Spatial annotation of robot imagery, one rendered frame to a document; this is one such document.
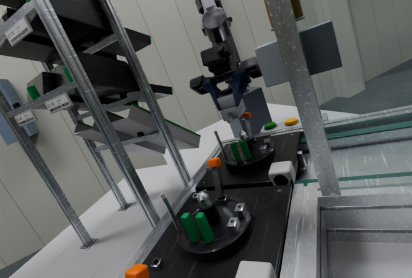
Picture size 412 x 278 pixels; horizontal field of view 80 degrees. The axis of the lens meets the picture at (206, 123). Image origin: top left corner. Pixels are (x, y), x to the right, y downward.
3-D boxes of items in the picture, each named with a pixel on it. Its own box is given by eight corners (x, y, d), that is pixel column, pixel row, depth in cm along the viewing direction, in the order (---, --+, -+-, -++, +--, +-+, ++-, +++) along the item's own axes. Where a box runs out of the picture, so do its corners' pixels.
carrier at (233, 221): (195, 198, 61) (175, 154, 58) (293, 192, 49) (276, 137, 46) (132, 293, 41) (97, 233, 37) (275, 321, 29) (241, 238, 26)
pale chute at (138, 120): (172, 150, 90) (174, 139, 92) (199, 148, 82) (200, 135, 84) (102, 125, 71) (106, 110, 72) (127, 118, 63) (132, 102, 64)
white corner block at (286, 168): (276, 177, 56) (270, 162, 55) (296, 175, 54) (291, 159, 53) (272, 189, 52) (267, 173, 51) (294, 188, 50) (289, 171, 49)
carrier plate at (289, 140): (227, 149, 82) (225, 143, 81) (301, 136, 70) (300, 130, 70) (197, 194, 62) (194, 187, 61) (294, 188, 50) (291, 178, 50)
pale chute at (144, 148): (143, 156, 98) (145, 145, 99) (165, 154, 90) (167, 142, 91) (72, 134, 78) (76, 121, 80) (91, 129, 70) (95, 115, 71)
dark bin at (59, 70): (147, 102, 84) (145, 81, 84) (173, 94, 76) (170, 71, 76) (56, 95, 62) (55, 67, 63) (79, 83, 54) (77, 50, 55)
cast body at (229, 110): (231, 112, 66) (222, 88, 64) (246, 108, 64) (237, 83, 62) (221, 124, 59) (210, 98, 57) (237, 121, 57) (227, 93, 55)
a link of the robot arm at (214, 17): (203, 29, 70) (189, -3, 60) (230, 18, 69) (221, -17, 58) (213, 61, 66) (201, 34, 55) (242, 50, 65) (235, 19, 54)
